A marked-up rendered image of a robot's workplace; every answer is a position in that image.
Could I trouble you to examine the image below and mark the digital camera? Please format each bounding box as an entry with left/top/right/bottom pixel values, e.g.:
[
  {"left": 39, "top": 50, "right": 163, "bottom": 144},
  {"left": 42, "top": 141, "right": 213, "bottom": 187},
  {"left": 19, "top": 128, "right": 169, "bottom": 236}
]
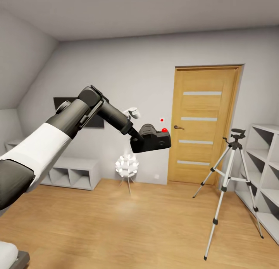
[{"left": 130, "top": 123, "right": 171, "bottom": 153}]

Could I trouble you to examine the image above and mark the camera tripod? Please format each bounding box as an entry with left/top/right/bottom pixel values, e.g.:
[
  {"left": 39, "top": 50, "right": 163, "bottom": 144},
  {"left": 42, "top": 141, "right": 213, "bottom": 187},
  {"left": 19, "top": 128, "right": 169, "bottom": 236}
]
[{"left": 193, "top": 128, "right": 264, "bottom": 260}]

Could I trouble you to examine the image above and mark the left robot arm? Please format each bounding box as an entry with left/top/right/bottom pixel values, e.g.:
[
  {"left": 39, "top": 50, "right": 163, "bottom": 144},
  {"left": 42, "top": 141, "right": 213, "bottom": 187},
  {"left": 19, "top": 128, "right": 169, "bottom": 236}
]
[{"left": 0, "top": 85, "right": 145, "bottom": 217}]

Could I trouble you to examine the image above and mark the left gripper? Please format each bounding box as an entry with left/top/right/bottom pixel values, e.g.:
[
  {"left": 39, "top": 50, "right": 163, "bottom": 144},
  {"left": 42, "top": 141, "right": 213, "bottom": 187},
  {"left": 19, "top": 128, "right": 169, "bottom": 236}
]
[{"left": 106, "top": 108, "right": 145, "bottom": 142}]

